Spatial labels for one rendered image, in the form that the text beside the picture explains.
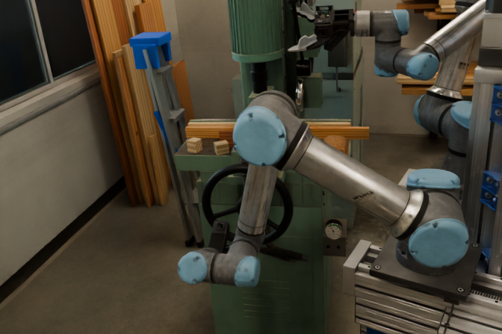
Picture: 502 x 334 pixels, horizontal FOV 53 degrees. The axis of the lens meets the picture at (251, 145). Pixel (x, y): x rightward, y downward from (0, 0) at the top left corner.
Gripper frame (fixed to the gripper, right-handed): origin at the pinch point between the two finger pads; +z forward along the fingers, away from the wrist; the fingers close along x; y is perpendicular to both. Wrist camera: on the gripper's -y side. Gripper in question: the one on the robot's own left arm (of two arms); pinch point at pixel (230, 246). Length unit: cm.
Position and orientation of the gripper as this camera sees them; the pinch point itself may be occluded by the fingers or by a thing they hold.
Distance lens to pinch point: 159.2
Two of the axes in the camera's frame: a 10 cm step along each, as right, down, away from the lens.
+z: 2.4, 0.9, 9.7
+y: -0.7, 9.9, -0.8
